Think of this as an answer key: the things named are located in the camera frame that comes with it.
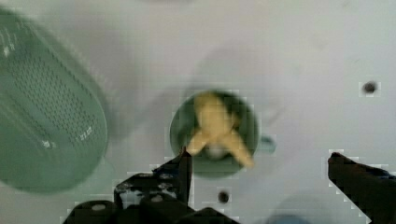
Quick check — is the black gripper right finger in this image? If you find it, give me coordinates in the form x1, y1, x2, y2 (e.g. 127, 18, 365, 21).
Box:
328, 152, 396, 224

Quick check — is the green mug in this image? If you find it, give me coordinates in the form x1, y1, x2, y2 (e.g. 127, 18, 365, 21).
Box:
169, 90, 276, 178

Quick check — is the green perforated colander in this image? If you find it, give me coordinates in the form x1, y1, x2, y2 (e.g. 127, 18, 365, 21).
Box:
1, 7, 107, 194

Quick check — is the yellow plush peeled banana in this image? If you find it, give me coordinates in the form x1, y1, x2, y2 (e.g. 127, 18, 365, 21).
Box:
186, 91, 254, 168

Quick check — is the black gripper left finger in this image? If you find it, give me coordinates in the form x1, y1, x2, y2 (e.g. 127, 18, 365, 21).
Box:
114, 147, 192, 209

